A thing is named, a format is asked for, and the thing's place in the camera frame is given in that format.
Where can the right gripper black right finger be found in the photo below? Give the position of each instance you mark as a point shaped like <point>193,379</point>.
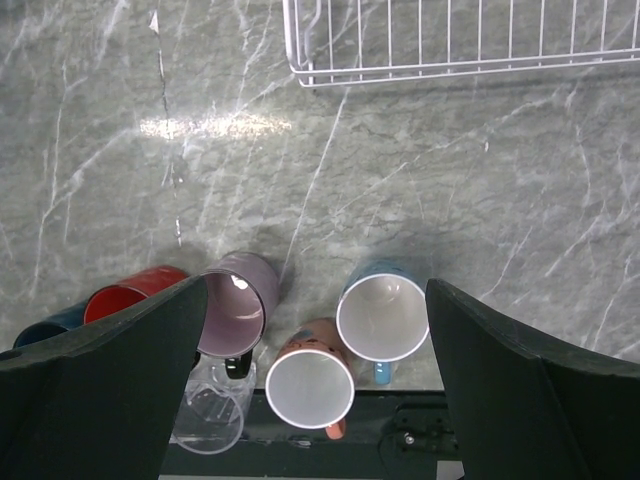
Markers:
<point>527,405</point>

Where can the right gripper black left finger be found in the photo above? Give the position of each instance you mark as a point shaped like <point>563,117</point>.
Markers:
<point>100,401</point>

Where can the light blue mug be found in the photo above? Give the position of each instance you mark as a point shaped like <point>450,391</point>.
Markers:
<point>382,316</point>

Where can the white wire dish rack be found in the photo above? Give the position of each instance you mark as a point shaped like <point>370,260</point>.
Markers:
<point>348,43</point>

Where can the dark blue mug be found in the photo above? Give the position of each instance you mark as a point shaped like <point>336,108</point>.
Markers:
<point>56,324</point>

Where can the red mug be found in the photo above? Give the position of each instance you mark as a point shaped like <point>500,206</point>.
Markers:
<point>131,290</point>

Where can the clear glass cup right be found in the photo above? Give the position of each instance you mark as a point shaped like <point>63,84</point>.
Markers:
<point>214,408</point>

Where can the purple mug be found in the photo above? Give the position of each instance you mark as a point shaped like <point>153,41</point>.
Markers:
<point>242,294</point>

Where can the black table edge rail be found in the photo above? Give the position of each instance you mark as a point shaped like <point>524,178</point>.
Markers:
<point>389,435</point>

